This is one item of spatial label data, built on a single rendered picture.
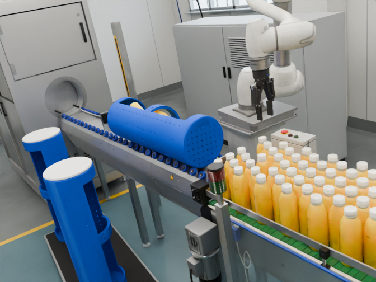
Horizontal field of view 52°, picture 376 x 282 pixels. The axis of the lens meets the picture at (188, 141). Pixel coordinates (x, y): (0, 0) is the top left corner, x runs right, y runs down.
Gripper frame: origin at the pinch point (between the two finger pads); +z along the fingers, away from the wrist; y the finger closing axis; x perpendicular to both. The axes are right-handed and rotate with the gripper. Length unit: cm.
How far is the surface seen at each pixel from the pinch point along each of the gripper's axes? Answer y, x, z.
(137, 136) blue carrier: 27, -80, 19
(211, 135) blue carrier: 7.1, -33.0, 16.3
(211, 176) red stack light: 52, 20, 4
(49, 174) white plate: 81, -89, 24
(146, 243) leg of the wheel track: 19, -123, 125
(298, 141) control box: -11.3, 9.1, 17.7
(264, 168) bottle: 13.2, 9.2, 21.3
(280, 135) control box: -12.4, -2.9, 17.4
